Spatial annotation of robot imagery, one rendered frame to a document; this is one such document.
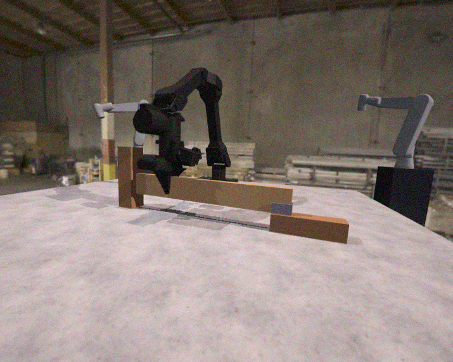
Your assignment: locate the long wooden rail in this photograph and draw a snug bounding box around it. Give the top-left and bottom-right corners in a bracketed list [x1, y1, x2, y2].
[136, 173, 293, 213]

